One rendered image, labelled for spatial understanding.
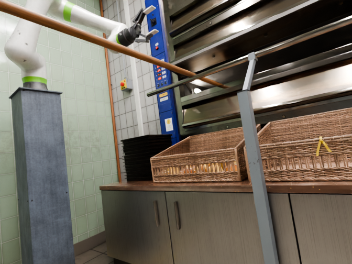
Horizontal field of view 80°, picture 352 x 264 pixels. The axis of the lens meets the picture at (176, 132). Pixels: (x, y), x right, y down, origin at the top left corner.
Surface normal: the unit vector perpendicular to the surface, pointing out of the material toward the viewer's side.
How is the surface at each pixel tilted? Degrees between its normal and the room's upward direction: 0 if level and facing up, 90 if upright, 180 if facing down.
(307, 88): 70
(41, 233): 90
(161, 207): 90
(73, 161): 90
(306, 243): 90
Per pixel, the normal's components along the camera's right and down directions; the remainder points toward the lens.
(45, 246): 0.76, -0.15
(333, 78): -0.62, -0.33
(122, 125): -0.61, 0.01
